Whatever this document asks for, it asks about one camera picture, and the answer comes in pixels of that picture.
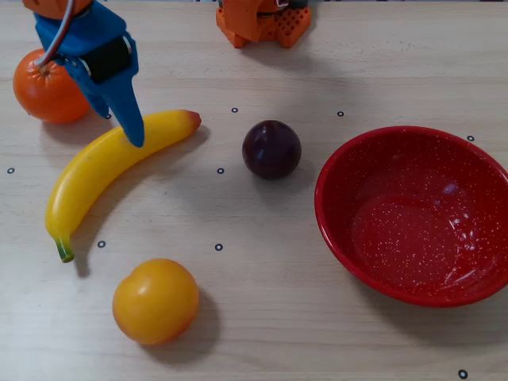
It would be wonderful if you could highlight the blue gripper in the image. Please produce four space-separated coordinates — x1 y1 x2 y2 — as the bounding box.
33 0 144 148

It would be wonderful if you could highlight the yellow plastic banana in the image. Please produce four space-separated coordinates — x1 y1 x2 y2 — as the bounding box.
44 110 202 264

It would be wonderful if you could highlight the orange robot base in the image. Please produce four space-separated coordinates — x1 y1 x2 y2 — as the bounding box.
216 6 311 49

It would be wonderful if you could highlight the red speckled enamel bowl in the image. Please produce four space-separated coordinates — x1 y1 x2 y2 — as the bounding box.
314 125 508 309

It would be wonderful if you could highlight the orange fruit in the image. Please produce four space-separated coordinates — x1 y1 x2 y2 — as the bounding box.
12 48 92 125

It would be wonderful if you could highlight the dark purple plum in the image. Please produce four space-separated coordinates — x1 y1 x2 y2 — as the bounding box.
241 119 302 182

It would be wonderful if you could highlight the yellow peach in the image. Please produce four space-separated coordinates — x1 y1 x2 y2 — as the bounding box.
112 258 200 346

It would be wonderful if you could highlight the red white servo cable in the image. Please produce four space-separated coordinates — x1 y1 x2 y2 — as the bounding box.
37 0 76 67

